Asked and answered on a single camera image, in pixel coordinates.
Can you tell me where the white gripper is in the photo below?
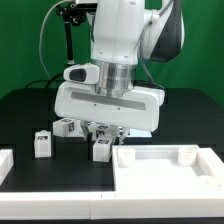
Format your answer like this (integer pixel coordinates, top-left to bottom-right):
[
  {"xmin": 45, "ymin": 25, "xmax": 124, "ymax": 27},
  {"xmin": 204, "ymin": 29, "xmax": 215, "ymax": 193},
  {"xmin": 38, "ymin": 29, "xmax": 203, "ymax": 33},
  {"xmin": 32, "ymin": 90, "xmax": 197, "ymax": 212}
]
[{"xmin": 55, "ymin": 81, "xmax": 165, "ymax": 144}]

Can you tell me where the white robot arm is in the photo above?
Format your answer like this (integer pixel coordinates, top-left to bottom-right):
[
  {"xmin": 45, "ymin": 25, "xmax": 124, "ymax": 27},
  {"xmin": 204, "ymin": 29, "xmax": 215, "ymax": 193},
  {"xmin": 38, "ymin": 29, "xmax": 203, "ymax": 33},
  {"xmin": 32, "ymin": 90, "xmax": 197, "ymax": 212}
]
[{"xmin": 54, "ymin": 0, "xmax": 184, "ymax": 137}]

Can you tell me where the tag sheet on table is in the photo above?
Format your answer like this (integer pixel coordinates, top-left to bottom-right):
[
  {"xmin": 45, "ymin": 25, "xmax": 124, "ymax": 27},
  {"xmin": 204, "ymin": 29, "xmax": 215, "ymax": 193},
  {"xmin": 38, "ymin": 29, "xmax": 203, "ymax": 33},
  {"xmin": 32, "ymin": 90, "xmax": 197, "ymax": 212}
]
[{"xmin": 128, "ymin": 129, "xmax": 152, "ymax": 138}]

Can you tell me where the white front fence bar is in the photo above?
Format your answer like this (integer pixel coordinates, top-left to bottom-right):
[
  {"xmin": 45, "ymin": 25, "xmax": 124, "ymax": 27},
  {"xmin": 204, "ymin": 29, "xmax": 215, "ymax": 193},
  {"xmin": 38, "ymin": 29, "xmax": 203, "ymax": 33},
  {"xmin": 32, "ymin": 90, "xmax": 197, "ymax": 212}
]
[{"xmin": 0, "ymin": 192, "xmax": 224, "ymax": 220}]

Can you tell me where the white left fence piece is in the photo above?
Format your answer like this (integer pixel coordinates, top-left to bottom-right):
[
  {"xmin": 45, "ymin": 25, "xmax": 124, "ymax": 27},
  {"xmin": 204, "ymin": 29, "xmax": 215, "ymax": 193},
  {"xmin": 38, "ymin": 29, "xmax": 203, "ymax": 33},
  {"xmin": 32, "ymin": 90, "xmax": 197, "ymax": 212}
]
[{"xmin": 0, "ymin": 149, "xmax": 14, "ymax": 185}]

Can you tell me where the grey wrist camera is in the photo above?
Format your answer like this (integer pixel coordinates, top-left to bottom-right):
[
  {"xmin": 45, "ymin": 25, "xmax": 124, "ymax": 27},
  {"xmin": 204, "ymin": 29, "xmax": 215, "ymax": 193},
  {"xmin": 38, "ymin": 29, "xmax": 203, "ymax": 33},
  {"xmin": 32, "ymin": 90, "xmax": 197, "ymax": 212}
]
[{"xmin": 63, "ymin": 63, "xmax": 99, "ymax": 84}]

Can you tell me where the black cable on table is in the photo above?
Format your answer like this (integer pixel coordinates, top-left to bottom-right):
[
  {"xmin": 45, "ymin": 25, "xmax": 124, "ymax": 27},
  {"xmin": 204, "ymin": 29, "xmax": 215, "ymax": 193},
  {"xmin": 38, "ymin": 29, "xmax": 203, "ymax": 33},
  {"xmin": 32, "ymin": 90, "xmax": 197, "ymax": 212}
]
[{"xmin": 24, "ymin": 72, "xmax": 68, "ymax": 90}]

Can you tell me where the black camera stand pole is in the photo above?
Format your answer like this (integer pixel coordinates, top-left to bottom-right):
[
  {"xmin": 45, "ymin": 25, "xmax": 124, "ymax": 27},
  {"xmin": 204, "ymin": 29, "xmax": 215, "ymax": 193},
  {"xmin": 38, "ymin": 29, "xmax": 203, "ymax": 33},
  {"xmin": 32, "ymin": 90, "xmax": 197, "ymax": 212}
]
[{"xmin": 56, "ymin": 3, "xmax": 87, "ymax": 66}]

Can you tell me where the white cable loop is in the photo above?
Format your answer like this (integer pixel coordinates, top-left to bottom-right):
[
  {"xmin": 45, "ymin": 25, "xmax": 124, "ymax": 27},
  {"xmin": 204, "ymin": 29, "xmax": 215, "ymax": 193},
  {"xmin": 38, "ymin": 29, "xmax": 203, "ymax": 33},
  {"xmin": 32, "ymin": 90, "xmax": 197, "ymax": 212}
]
[{"xmin": 38, "ymin": 0, "xmax": 73, "ymax": 81}]

